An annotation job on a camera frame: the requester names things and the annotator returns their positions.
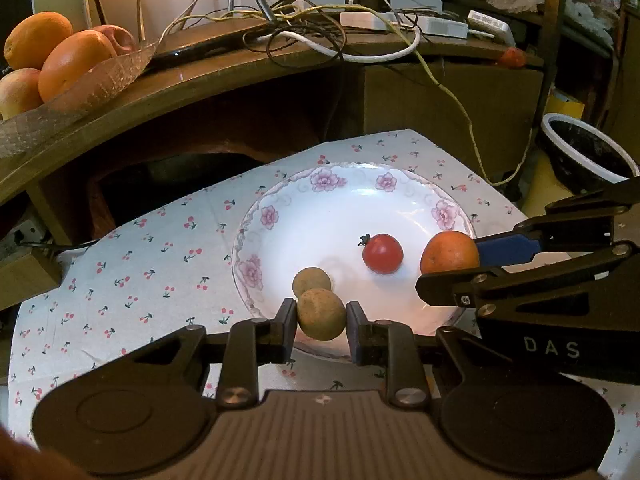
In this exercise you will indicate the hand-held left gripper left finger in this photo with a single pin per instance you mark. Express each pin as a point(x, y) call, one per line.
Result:
point(288, 331)

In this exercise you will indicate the small orange loquat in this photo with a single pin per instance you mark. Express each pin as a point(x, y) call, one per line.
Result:
point(447, 254)

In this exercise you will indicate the brown longan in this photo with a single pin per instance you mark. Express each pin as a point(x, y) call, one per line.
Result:
point(322, 314)
point(311, 280)

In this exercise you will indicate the wooden block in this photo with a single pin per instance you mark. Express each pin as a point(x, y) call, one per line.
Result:
point(27, 277)

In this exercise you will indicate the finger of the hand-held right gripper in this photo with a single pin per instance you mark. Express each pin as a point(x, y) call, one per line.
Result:
point(507, 248)
point(440, 287)

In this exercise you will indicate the large orange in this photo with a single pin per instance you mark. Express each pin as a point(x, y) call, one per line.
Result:
point(35, 37)
point(72, 62)

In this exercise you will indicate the yellow cardboard box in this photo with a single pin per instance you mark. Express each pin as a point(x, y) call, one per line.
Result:
point(567, 105)

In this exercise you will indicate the black tablet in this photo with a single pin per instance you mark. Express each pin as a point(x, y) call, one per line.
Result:
point(200, 47)

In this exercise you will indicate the white power strip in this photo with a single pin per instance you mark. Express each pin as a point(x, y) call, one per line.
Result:
point(435, 25)

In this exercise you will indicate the glass fruit bowl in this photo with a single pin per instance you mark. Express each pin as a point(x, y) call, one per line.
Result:
point(105, 77)

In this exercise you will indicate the black bowl white rim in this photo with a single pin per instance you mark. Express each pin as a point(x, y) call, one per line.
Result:
point(582, 152)

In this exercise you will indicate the pale pink apple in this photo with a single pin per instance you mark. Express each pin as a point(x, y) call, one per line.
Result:
point(17, 92)

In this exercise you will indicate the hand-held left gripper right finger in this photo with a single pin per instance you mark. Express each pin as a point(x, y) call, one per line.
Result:
point(354, 332)

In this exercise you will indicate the red cherry tomato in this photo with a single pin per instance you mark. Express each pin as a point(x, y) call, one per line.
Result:
point(382, 255)

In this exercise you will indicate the cherry print tablecloth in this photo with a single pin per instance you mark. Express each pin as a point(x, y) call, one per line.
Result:
point(150, 285)

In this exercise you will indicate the wooden post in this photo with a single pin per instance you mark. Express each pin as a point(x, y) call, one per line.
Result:
point(554, 35)

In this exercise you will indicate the white power adapter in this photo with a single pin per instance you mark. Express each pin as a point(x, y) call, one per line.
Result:
point(492, 22)

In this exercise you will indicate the red apple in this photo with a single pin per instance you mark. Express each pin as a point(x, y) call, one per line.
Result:
point(120, 37)

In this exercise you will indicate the white floral plate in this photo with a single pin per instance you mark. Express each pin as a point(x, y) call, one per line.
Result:
point(320, 220)

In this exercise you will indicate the small red fruit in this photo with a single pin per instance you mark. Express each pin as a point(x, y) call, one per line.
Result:
point(512, 56)

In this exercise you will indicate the black power adapter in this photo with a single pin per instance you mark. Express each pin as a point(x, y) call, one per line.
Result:
point(370, 0)

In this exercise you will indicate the wooden desk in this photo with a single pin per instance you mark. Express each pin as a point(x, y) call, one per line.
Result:
point(240, 77)

